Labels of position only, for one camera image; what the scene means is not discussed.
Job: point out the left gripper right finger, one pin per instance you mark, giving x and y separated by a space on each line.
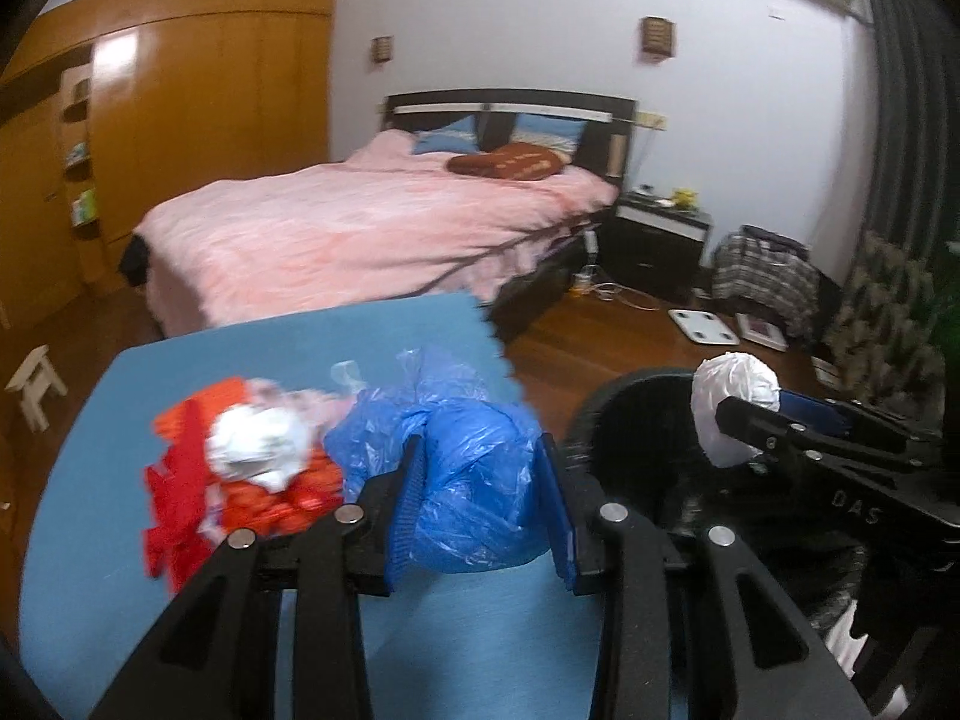
694 626

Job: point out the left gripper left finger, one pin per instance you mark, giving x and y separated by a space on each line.
213 652

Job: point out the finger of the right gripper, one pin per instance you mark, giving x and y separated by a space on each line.
787 434
846 418

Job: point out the white paper ball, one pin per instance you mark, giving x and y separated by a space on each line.
724 391

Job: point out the red plastic scrap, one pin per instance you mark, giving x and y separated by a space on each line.
173 546

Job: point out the orange foam net sleeve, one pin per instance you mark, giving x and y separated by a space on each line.
313 493

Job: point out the white tissue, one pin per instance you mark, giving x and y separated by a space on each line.
267 447

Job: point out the pink sock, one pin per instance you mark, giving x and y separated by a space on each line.
320 411

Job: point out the blue plastic bag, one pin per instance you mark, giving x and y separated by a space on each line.
469 504

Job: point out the black trash bin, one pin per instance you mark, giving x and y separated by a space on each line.
637 437

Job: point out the dark patterned curtain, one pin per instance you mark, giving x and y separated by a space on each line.
891 336

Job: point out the red white floor scale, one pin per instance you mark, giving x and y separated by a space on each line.
761 332

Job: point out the white bathroom scale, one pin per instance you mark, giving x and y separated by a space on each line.
703 328

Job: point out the plaid cloth on chair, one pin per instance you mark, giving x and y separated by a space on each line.
771 271

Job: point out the black nightstand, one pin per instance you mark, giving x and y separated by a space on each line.
654 248

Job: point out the yellow plush toy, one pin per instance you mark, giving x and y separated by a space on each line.
685 198

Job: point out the small white stool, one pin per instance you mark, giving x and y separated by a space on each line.
31 382

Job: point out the right blue pillow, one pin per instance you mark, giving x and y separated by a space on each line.
559 134

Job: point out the blue pillow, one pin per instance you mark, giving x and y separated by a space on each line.
559 134
458 137

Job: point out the bed with pink duvet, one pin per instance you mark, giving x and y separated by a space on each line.
386 223

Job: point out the dark red dotted pillow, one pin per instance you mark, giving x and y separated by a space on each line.
516 161

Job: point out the left blue pillow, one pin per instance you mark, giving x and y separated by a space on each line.
458 137

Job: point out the wooden wardrobe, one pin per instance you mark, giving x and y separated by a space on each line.
110 107

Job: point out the wall power socket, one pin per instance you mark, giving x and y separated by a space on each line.
651 121

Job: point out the right wall lamp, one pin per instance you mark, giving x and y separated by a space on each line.
657 37

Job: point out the wall lamp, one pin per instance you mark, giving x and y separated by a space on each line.
382 50
657 37

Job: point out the left wall lamp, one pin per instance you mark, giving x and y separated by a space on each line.
382 50

